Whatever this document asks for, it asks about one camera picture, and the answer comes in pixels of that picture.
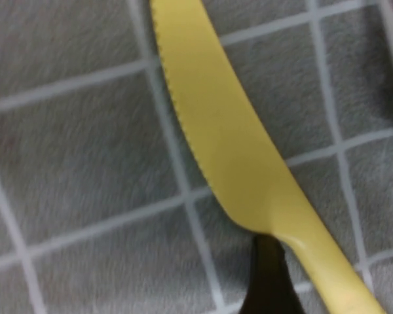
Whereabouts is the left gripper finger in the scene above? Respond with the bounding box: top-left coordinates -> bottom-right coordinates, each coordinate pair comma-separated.
240,234 -> 307,314

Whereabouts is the yellow plastic knife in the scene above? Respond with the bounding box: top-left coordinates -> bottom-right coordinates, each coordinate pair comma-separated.
149,0 -> 386,314

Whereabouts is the grey white-checked tablecloth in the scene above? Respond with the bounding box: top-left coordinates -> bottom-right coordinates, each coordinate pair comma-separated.
0,0 -> 393,314

